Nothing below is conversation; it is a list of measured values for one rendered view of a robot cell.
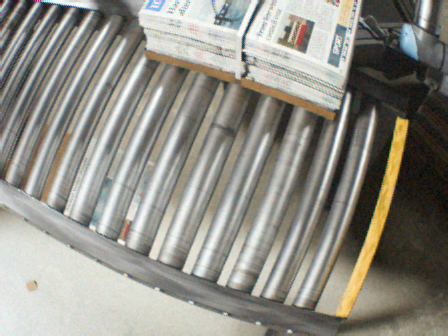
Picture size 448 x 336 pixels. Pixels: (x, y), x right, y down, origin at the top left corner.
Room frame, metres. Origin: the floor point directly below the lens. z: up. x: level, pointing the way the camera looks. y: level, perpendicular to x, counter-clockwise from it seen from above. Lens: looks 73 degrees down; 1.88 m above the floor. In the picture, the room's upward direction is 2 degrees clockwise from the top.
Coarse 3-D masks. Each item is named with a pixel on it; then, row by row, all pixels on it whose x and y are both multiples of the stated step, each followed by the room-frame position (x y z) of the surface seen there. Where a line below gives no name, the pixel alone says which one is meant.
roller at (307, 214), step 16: (352, 96) 0.50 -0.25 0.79; (336, 112) 0.45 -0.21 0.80; (336, 128) 0.42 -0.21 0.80; (320, 144) 0.39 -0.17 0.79; (336, 144) 0.39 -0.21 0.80; (320, 160) 0.36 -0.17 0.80; (336, 160) 0.36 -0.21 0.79; (320, 176) 0.33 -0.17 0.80; (304, 192) 0.30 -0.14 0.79; (320, 192) 0.30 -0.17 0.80; (304, 208) 0.27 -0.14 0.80; (320, 208) 0.27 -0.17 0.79; (304, 224) 0.24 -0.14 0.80; (288, 240) 0.21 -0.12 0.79; (304, 240) 0.21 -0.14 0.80; (288, 256) 0.18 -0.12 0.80; (304, 256) 0.18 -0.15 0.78; (272, 272) 0.15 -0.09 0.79; (288, 272) 0.15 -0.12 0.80; (272, 288) 0.12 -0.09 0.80; (288, 288) 0.12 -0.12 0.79
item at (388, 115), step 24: (24, 0) 0.79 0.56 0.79; (48, 0) 0.77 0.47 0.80; (72, 0) 0.75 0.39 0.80; (96, 0) 0.74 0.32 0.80; (120, 0) 0.73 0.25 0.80; (360, 72) 0.55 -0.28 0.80; (360, 96) 0.51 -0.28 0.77; (384, 96) 0.50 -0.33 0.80; (408, 96) 0.51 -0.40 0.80; (384, 120) 0.48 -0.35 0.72
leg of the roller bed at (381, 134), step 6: (378, 126) 0.48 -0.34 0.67; (378, 132) 0.48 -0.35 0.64; (384, 132) 0.48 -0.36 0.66; (390, 132) 0.47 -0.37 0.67; (378, 138) 0.48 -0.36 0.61; (384, 138) 0.48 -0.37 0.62; (378, 144) 0.48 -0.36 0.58; (384, 144) 0.47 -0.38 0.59; (372, 150) 0.48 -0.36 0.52; (378, 150) 0.47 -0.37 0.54; (372, 156) 0.48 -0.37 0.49; (372, 162) 0.47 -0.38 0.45; (336, 186) 0.53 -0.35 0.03
